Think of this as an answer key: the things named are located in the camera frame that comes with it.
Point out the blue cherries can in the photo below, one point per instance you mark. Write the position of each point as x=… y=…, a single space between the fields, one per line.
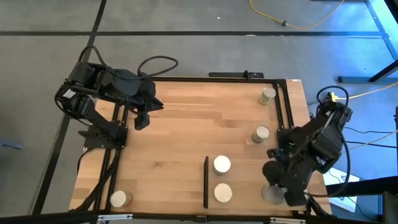
x=269 y=93

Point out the blue green labelled can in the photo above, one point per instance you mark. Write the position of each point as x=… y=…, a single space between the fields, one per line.
x=261 y=133

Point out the orange red labelled can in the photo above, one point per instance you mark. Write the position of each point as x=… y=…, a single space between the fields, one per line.
x=223 y=193

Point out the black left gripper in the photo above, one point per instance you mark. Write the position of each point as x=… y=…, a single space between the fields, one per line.
x=138 y=91

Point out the blue peas can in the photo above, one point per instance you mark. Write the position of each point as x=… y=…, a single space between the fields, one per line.
x=273 y=195

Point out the white paper sheet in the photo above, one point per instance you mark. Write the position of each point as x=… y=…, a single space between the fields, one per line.
x=335 y=179

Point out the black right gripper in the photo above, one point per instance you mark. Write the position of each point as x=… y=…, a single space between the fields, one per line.
x=297 y=174

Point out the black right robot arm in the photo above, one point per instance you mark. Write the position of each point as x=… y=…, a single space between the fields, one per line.
x=326 y=143

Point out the black aluminium rig frame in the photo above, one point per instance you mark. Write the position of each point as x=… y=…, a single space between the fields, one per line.
x=217 y=79

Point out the blue tomatoes can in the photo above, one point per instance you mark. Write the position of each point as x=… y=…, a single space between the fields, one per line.
x=222 y=164

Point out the silver frame bracket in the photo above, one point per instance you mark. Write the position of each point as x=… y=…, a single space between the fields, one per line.
x=286 y=220
x=115 y=217

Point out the black clamp bracket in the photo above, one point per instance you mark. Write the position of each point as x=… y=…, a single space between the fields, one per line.
x=236 y=75

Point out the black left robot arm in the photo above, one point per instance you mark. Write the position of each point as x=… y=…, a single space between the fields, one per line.
x=93 y=116

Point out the orange green beans can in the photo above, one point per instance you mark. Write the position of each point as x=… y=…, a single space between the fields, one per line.
x=118 y=199

